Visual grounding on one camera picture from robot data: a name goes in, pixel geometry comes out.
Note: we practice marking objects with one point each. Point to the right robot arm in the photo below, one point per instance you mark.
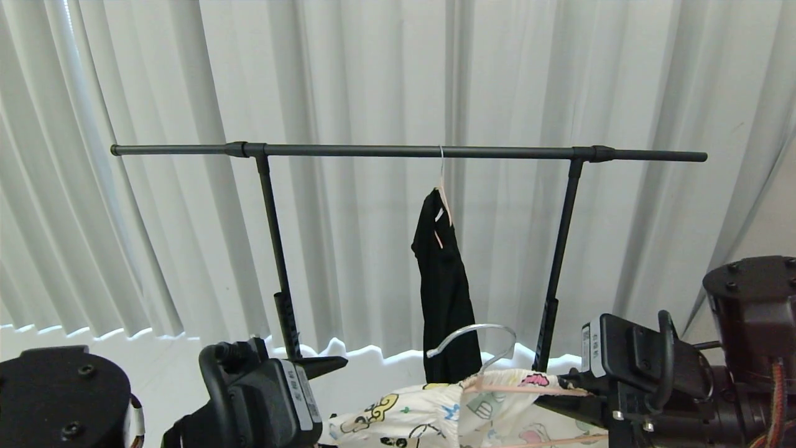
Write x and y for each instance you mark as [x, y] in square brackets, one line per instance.
[752, 311]

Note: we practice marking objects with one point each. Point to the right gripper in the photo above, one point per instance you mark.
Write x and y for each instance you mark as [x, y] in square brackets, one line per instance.
[678, 429]

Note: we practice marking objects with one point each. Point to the white curtain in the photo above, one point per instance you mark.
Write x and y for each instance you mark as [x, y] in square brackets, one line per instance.
[186, 218]

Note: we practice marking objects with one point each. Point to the black clothes rack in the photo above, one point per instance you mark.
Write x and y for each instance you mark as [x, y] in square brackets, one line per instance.
[373, 150]

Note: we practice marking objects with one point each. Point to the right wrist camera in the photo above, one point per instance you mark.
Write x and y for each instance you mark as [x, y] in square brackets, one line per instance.
[628, 354]

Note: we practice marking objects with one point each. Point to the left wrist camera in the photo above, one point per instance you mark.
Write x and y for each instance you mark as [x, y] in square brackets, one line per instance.
[267, 404]

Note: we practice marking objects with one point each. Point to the pink clothes hanger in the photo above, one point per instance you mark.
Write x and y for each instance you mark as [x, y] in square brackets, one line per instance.
[443, 193]
[472, 328]

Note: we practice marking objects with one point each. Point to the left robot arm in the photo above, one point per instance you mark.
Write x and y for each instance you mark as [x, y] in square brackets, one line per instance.
[56, 398]

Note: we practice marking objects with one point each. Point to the cream printed garment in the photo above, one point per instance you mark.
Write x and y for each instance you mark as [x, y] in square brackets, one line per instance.
[423, 410]

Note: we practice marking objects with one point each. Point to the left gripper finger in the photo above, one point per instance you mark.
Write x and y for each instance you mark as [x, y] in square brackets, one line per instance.
[317, 366]

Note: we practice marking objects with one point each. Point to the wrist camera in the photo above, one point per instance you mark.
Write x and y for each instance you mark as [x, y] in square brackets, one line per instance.
[628, 354]
[267, 404]

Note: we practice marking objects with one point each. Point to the black T-shirt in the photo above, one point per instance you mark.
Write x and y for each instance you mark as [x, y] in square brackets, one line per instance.
[444, 298]

